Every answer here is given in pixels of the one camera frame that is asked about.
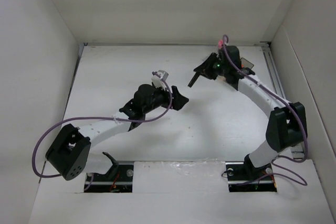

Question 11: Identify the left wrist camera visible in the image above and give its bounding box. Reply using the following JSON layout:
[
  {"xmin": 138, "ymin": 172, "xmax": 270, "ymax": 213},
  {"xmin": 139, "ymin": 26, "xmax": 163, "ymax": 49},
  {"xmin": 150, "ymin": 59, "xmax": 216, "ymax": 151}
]
[{"xmin": 151, "ymin": 70, "xmax": 169, "ymax": 89}]

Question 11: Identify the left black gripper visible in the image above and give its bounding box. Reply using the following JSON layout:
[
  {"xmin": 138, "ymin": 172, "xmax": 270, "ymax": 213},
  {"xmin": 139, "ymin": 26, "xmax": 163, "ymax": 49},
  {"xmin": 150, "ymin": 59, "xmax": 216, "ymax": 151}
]
[{"xmin": 143, "ymin": 83, "xmax": 187, "ymax": 114}]

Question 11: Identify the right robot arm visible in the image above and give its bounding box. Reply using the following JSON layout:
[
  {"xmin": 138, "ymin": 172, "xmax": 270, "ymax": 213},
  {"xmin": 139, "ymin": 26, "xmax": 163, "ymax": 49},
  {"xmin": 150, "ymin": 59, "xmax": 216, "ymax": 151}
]
[{"xmin": 188, "ymin": 46, "xmax": 308, "ymax": 181}]

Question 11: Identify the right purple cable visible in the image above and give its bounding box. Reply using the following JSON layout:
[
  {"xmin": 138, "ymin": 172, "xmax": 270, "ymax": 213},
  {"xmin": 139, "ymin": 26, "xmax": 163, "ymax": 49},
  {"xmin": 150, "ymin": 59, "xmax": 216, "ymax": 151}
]
[{"xmin": 222, "ymin": 34, "xmax": 308, "ymax": 188}]

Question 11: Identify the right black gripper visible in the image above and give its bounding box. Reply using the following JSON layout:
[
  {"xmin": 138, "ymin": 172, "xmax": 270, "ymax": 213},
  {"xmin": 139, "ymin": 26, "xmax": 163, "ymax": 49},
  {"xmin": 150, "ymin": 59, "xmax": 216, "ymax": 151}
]
[{"xmin": 194, "ymin": 52, "xmax": 229, "ymax": 80}]

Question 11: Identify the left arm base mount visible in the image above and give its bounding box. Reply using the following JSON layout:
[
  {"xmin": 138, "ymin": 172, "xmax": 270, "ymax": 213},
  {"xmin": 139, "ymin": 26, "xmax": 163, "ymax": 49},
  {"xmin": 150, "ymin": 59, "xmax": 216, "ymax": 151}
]
[{"xmin": 83, "ymin": 152, "xmax": 134, "ymax": 193}]

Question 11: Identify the compartmented organizer tray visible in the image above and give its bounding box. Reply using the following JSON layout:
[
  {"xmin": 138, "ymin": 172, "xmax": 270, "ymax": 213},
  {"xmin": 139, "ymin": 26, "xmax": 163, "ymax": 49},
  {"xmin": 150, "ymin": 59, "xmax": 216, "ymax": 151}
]
[{"xmin": 240, "ymin": 57, "xmax": 254, "ymax": 69}]

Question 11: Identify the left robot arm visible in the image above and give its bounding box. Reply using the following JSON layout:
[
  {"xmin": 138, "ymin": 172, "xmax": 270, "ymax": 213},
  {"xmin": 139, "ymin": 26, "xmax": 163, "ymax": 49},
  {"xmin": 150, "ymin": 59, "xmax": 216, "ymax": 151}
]
[{"xmin": 46, "ymin": 84, "xmax": 189, "ymax": 180}]

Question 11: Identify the pink capped bottle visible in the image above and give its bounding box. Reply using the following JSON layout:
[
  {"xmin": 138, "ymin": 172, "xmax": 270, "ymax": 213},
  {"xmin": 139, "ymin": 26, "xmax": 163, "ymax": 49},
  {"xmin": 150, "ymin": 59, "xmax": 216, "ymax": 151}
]
[{"xmin": 217, "ymin": 39, "xmax": 224, "ymax": 49}]

